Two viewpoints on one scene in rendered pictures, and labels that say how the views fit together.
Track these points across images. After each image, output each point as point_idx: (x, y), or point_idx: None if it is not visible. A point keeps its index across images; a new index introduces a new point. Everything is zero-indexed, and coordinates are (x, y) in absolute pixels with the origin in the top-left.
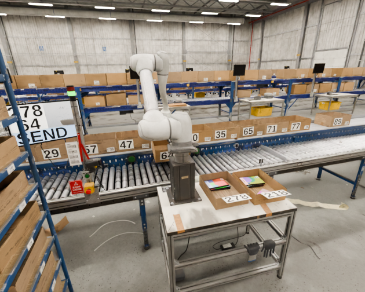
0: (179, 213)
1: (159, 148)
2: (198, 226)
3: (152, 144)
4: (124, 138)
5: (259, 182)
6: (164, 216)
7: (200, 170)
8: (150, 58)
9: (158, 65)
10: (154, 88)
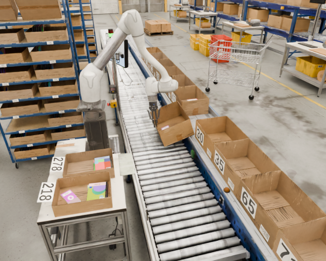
0: (74, 145)
1: (179, 119)
2: (54, 153)
3: (166, 109)
4: (173, 91)
5: (89, 197)
6: (75, 139)
7: (146, 160)
8: (123, 17)
9: (126, 25)
10: (109, 46)
